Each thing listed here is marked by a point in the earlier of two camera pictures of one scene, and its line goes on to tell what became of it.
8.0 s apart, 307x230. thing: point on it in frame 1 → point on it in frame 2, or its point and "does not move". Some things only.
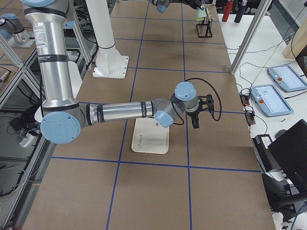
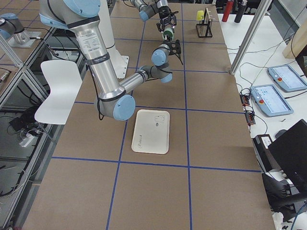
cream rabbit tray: x=149 y=136 does not move
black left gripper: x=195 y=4 → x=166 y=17
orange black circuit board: x=244 y=99 does not move
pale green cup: x=201 y=13 → x=168 y=32
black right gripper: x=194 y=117 → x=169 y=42
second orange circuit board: x=250 y=118 does not move
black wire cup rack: x=204 y=30 does not move
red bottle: x=228 y=10 does not move
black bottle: x=241 y=7 does not move
